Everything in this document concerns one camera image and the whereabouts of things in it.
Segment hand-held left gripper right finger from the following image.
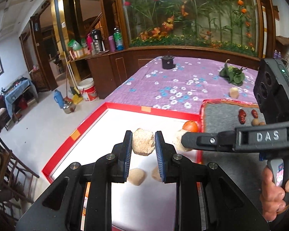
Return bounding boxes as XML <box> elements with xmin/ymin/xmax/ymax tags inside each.
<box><xmin>154</xmin><ymin>130</ymin><xmax>270</xmax><ymax>231</ymax></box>

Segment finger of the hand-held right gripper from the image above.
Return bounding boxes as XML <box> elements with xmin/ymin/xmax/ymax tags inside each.
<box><xmin>181</xmin><ymin>129</ymin><xmax>236</xmax><ymax>152</ymax></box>

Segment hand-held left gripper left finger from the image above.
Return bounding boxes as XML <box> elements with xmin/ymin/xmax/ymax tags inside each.
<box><xmin>16</xmin><ymin>130</ymin><xmax>133</xmax><ymax>231</ymax></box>

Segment beige rough lump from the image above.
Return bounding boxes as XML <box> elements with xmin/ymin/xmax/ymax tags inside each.
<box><xmin>128</xmin><ymin>168</ymin><xmax>147</xmax><ymax>186</ymax></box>
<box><xmin>173</xmin><ymin>129</ymin><xmax>192</xmax><ymax>152</ymax></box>
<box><xmin>132</xmin><ymin>128</ymin><xmax>156</xmax><ymax>156</ymax></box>
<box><xmin>150</xmin><ymin>166</ymin><xmax>162</xmax><ymax>182</ymax></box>

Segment red tray with white inside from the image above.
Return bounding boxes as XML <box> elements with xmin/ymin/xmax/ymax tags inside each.
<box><xmin>42</xmin><ymin>102</ymin><xmax>203</xmax><ymax>231</ymax></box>

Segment person's right hand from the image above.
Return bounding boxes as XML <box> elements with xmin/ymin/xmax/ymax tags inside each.
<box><xmin>261</xmin><ymin>166</ymin><xmax>289</xmax><ymax>220</ymax></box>

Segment orange tangerine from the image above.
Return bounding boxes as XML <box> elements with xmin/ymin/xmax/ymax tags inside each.
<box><xmin>182</xmin><ymin>120</ymin><xmax>198</xmax><ymax>133</ymax></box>

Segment grey felt mat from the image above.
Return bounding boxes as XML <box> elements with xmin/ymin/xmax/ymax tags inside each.
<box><xmin>201</xmin><ymin>102</ymin><xmax>268</xmax><ymax>222</ymax></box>

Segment green leafy vegetable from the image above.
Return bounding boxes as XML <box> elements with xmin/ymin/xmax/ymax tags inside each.
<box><xmin>219</xmin><ymin>59</ymin><xmax>246</xmax><ymax>86</ymax></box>

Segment purple floral tablecloth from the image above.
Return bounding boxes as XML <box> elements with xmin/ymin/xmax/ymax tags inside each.
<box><xmin>103</xmin><ymin>58</ymin><xmax>263</xmax><ymax>121</ymax></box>

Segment white bucket with red label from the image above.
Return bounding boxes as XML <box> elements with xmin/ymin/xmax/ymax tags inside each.
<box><xmin>77</xmin><ymin>78</ymin><xmax>97</xmax><ymax>101</ymax></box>

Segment metal pot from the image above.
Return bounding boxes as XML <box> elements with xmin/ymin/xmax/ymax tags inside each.
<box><xmin>64</xmin><ymin>101</ymin><xmax>76</xmax><ymax>114</ymax></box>

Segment black cylindrical stand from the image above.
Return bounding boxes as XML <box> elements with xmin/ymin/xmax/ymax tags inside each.
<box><xmin>162</xmin><ymin>55</ymin><xmax>175</xmax><ymax>70</ymax></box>

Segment wooden low cabinet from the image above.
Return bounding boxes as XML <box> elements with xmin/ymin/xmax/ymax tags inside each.
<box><xmin>70</xmin><ymin>47</ymin><xmax>262</xmax><ymax>99</ymax></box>

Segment blue thermos jug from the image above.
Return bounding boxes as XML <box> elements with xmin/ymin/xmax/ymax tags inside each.
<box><xmin>54</xmin><ymin>90</ymin><xmax>64</xmax><ymax>109</ymax></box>

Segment purple flask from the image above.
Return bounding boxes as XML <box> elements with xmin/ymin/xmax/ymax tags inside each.
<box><xmin>108</xmin><ymin>36</ymin><xmax>116</xmax><ymax>53</ymax></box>

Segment cream gift boxes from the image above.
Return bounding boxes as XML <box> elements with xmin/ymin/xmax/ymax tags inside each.
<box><xmin>71</xmin><ymin>48</ymin><xmax>92</xmax><ymax>59</ymax></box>

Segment green labelled plastic bottle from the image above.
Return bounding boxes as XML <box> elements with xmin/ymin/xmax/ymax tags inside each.
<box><xmin>113</xmin><ymin>26</ymin><xmax>124</xmax><ymax>51</ymax></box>

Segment brown wicker basket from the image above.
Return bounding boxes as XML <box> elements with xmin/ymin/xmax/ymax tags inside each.
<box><xmin>30</xmin><ymin>65</ymin><xmax>49</xmax><ymax>92</ymax></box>

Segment black silver thermos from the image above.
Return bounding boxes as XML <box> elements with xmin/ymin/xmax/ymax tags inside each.
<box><xmin>91</xmin><ymin>29</ymin><xmax>104</xmax><ymax>53</ymax></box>

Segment dark wooden chair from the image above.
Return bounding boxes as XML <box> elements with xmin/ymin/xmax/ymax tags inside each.
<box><xmin>0</xmin><ymin>115</ymin><xmax>40</xmax><ymax>222</ymax></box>

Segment green packet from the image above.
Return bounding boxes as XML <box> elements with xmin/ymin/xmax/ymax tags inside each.
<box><xmin>67</xmin><ymin>39</ymin><xmax>82</xmax><ymax>51</ymax></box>

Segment glass cabinet with artificial flowers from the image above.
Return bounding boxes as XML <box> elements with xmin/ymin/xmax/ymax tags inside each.
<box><xmin>114</xmin><ymin>0</ymin><xmax>265</xmax><ymax>58</ymax></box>

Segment table with blue cloth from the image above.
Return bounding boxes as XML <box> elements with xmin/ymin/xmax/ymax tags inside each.
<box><xmin>5</xmin><ymin>79</ymin><xmax>38</xmax><ymax>123</ymax></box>

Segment wooden staircase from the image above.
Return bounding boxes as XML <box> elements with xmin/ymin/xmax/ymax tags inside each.
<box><xmin>77</xmin><ymin>0</ymin><xmax>116</xmax><ymax>39</ymax></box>

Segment golden pillar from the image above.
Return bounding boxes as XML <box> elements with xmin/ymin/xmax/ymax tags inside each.
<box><xmin>50</xmin><ymin>0</ymin><xmax>74</xmax><ymax>63</ymax></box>

